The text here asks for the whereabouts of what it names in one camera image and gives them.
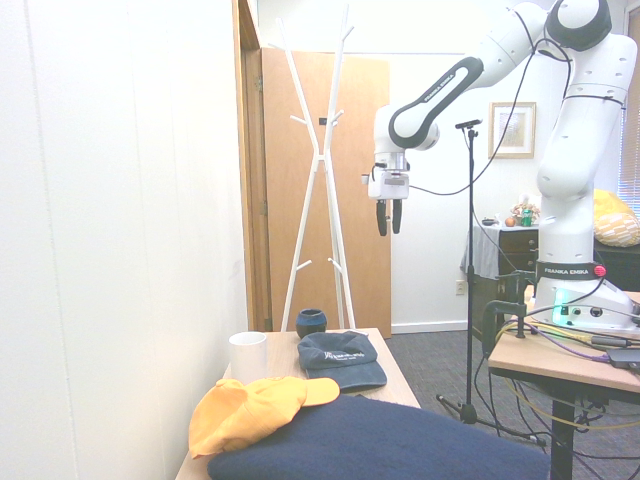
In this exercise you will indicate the small orange fruit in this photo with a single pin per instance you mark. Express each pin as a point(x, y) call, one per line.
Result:
point(510, 222)

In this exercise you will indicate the yellow patterned pillow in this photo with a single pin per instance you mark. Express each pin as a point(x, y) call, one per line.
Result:
point(612, 220)

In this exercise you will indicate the navy blue folded blanket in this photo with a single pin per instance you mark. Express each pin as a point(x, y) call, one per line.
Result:
point(380, 440)

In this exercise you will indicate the black stereo camera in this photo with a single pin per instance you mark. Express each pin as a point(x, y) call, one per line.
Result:
point(469, 123)

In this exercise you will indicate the flat black box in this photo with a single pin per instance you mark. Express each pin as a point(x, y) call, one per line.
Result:
point(625, 357)

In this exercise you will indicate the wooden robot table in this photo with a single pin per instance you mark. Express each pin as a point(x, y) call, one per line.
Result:
point(545, 362)

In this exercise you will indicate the green drink can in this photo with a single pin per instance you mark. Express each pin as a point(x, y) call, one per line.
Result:
point(526, 219)

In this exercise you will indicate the navy blue baseball cap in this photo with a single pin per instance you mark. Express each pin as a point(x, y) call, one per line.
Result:
point(335, 357)

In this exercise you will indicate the dark blue ceramic pot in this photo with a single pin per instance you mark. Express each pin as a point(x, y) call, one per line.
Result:
point(311, 324)

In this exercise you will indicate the small dark bowl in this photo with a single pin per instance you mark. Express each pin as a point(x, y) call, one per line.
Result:
point(488, 220)

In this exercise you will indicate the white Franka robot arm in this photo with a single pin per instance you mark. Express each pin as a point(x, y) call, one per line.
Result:
point(565, 165)

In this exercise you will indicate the white wall outlet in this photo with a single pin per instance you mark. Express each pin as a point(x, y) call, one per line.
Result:
point(460, 288)

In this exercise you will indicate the red emergency stop button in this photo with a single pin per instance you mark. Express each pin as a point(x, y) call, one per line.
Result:
point(600, 271)

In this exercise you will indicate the grey hanging cloth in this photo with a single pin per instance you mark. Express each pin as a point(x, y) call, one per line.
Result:
point(480, 250)

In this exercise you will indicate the framed wall picture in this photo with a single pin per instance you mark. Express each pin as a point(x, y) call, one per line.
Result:
point(512, 130)

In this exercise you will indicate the yellow baseball cap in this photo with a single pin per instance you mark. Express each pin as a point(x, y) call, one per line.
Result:
point(250, 415)

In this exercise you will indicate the dark wooden dresser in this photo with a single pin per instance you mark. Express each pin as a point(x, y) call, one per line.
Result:
point(517, 250)

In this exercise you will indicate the dried flower decoration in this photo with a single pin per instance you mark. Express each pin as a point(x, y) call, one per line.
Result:
point(525, 204)

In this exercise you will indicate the black camera tripod stand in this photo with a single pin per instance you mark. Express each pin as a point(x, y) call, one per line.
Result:
point(470, 300)

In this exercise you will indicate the white cylindrical cup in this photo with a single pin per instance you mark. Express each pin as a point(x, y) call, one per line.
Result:
point(248, 357)

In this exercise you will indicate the wooden door frame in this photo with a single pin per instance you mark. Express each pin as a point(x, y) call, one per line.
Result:
point(250, 175)

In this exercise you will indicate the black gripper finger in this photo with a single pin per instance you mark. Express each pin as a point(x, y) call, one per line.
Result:
point(397, 217)
point(382, 220)

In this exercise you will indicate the black metal clamp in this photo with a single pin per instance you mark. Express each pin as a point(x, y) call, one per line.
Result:
point(500, 312)

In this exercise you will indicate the light wooden door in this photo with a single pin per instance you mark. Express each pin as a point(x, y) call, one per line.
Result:
point(360, 240)

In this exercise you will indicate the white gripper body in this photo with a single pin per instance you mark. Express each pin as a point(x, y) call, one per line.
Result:
point(390, 185)

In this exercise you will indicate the white wooden coat rack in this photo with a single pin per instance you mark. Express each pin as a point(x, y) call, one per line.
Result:
point(319, 165)

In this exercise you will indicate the window blinds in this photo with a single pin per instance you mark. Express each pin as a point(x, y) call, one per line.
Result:
point(631, 125)

